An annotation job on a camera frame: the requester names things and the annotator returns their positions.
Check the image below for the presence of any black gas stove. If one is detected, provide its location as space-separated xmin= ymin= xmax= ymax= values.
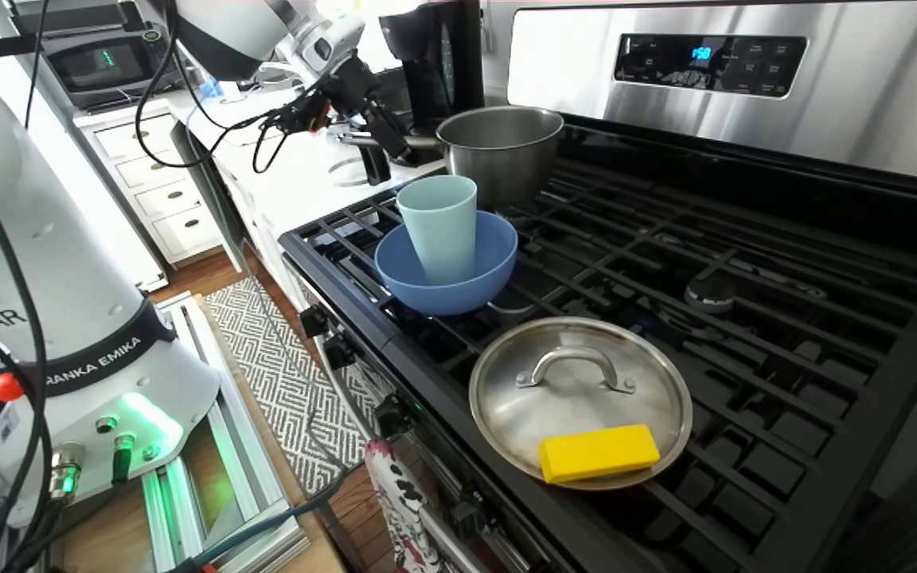
xmin=282 ymin=0 xmax=917 ymax=573

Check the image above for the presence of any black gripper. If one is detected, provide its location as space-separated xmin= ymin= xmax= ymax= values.
xmin=317 ymin=54 xmax=411 ymax=160

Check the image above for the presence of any blue bowl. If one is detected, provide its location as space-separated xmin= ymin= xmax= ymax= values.
xmin=372 ymin=211 xmax=518 ymax=315

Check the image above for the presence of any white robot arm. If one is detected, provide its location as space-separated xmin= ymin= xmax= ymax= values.
xmin=0 ymin=99 xmax=221 ymax=527

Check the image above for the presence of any patterned grey floor mat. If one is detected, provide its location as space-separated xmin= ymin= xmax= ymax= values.
xmin=204 ymin=280 xmax=367 ymax=492

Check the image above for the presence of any patterned dish towel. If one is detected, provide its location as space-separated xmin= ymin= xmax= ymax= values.
xmin=364 ymin=439 xmax=448 ymax=573

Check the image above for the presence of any silver pot with handle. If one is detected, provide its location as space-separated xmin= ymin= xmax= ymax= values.
xmin=435 ymin=104 xmax=563 ymax=207

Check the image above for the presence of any silver pot lid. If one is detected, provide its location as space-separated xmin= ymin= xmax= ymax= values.
xmin=468 ymin=315 xmax=693 ymax=489

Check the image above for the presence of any black microwave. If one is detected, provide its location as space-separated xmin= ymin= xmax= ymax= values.
xmin=2 ymin=0 xmax=183 ymax=112

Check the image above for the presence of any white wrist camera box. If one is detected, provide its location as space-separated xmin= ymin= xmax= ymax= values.
xmin=292 ymin=16 xmax=364 ymax=75

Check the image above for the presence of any yellow block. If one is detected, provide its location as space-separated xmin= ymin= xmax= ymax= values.
xmin=539 ymin=423 xmax=662 ymax=484

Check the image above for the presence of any white drawer cabinet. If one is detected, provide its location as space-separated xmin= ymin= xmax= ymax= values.
xmin=76 ymin=104 xmax=221 ymax=264

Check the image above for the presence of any black coffee maker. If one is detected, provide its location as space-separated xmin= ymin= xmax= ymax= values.
xmin=379 ymin=0 xmax=483 ymax=162

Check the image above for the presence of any light teal cup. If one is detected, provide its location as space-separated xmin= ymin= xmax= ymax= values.
xmin=396 ymin=176 xmax=478 ymax=284

